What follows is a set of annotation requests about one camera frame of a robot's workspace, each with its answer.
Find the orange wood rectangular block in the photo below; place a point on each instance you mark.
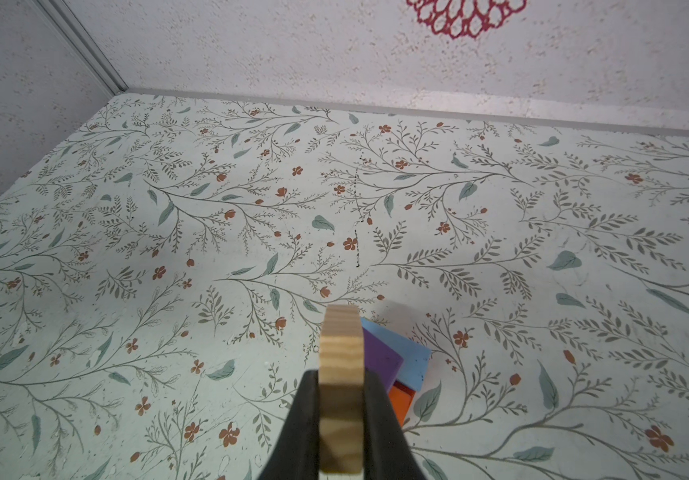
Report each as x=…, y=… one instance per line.
x=401, y=398

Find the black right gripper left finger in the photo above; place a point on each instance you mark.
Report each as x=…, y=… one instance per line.
x=296, y=455

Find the purple wood cube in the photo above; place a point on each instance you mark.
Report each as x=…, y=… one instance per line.
x=381, y=356

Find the aluminium corner frame post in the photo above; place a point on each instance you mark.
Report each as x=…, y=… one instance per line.
x=58, y=15

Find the light blue wood block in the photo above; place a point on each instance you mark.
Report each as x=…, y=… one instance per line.
x=416, y=358

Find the natural wood triangle block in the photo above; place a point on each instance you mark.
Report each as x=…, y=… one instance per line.
x=341, y=379

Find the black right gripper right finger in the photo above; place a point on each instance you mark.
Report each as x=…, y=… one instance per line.
x=387, y=454

